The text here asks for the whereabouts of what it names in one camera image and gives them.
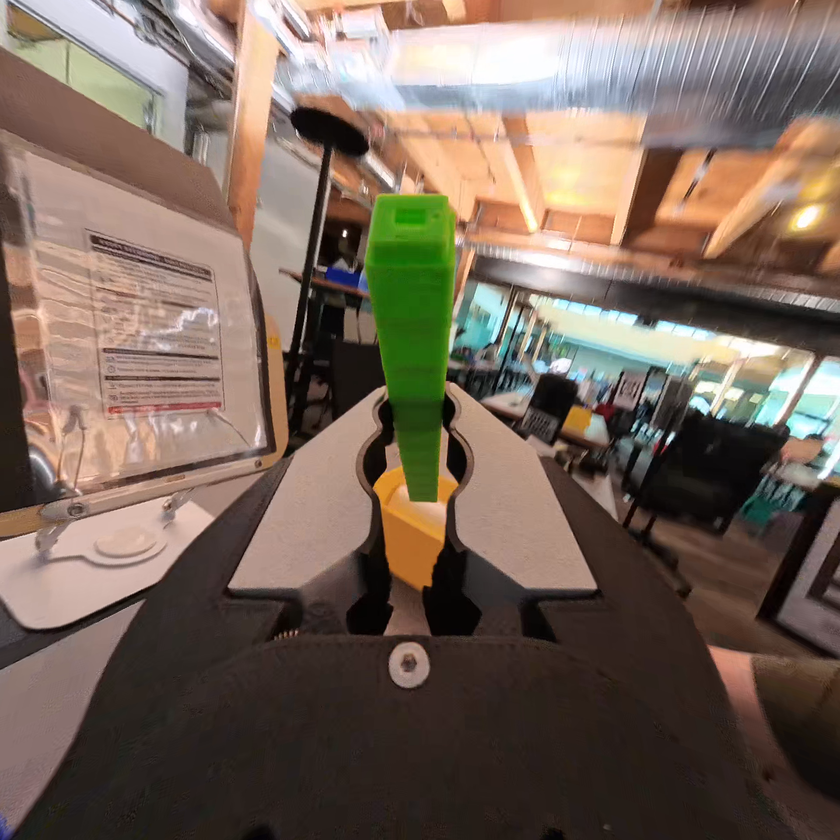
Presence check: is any instruction sheet on stand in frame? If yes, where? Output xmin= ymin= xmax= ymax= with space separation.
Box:
xmin=0 ymin=49 xmax=277 ymax=513

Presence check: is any wooden standing desk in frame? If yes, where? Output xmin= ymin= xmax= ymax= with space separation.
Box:
xmin=279 ymin=266 xmax=371 ymax=345

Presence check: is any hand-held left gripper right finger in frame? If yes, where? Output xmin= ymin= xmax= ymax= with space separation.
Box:
xmin=425 ymin=382 xmax=599 ymax=636

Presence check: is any green plastic square tube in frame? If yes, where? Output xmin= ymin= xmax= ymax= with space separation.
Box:
xmin=364 ymin=193 xmax=457 ymax=503

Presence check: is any black mesh office chair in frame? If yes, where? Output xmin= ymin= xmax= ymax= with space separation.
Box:
xmin=626 ymin=410 xmax=791 ymax=536

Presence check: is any black pole stand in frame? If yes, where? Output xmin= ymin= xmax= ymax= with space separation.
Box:
xmin=283 ymin=107 xmax=370 ymax=437

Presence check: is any white stand base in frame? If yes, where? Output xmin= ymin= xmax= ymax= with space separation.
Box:
xmin=0 ymin=500 xmax=217 ymax=632

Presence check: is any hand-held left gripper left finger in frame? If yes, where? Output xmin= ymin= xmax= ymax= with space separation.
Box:
xmin=227 ymin=386 xmax=396 ymax=636

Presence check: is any wooden support post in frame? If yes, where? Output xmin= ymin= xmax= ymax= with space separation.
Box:
xmin=225 ymin=0 xmax=282 ymax=247

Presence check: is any clear-sleeved instruction sheet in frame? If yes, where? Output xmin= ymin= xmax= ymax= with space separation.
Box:
xmin=0 ymin=134 xmax=271 ymax=490

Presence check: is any person's right forearm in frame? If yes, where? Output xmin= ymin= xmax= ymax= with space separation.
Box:
xmin=707 ymin=646 xmax=798 ymax=802

